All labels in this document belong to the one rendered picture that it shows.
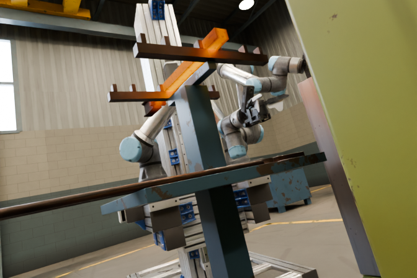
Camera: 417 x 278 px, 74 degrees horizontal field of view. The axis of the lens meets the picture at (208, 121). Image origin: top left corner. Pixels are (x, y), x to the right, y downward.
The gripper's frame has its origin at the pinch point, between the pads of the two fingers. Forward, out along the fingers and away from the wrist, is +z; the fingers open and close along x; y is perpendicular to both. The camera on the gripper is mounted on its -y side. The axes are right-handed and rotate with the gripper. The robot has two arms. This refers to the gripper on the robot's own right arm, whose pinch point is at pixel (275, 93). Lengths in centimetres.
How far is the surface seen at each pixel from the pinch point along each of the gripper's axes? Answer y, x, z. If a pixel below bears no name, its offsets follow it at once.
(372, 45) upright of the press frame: 18, 49, 53
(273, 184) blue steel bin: 46, -326, -331
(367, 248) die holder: 48, 22, 28
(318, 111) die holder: 17.0, 22.1, 27.9
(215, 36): 1, 48, 29
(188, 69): 1.4, 47.3, 15.9
